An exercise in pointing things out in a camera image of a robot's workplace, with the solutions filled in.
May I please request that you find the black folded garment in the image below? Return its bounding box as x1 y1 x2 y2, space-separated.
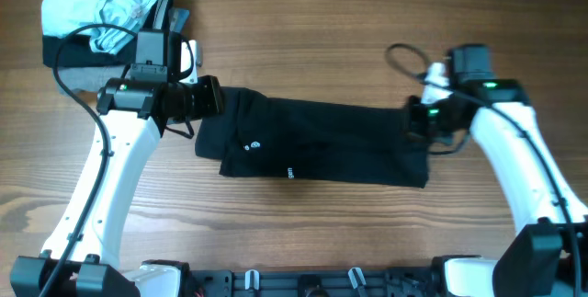
58 0 174 68

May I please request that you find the left white rail clip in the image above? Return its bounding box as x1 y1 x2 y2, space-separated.
244 269 260 291

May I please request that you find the grey folded garment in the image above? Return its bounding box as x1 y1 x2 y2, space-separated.
51 6 190 96

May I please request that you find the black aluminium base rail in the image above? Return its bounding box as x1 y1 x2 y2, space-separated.
192 267 438 297

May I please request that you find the black t-shirt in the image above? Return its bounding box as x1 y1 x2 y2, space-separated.
195 87 429 188

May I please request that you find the right black cable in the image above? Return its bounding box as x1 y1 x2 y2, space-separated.
384 42 584 297

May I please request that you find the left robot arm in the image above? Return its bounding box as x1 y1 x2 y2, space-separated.
10 29 223 296

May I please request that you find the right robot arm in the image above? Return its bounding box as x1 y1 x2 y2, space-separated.
406 44 587 296

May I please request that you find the right white rail clip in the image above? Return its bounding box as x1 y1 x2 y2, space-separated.
347 267 367 296

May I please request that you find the white rail clip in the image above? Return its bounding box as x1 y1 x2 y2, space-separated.
347 267 367 296
244 269 260 291

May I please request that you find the light blue folded garment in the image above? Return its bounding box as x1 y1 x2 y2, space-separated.
41 0 158 55

